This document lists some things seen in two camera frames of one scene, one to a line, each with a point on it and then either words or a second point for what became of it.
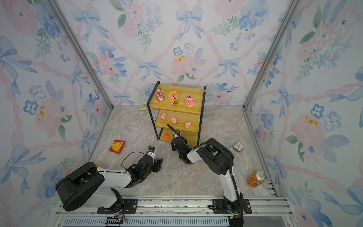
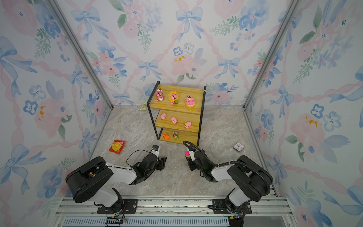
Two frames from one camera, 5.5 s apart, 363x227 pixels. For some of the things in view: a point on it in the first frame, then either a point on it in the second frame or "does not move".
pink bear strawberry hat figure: (159, 95) does not move
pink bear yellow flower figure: (173, 97) does not move
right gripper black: (173, 147) -> (191, 164)
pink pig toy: (187, 125) does not move
